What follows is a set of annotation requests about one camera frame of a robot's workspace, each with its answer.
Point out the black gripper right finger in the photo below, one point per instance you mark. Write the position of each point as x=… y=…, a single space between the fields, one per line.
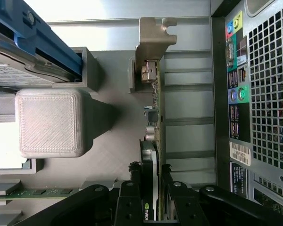
x=186 y=207

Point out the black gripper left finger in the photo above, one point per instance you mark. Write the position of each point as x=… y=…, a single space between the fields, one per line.
x=129 y=207

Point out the green RAM stick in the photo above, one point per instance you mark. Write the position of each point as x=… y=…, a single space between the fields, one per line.
x=37 y=191

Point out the open black PC case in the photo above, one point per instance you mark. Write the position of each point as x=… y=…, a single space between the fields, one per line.
x=221 y=117

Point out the grey printed parts rack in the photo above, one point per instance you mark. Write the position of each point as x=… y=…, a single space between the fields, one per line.
x=47 y=122

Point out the silver CPU chip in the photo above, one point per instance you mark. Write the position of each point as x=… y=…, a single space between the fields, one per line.
x=4 y=146

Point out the hard disk in blue caddy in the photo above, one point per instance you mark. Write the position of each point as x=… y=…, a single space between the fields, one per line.
x=49 y=40

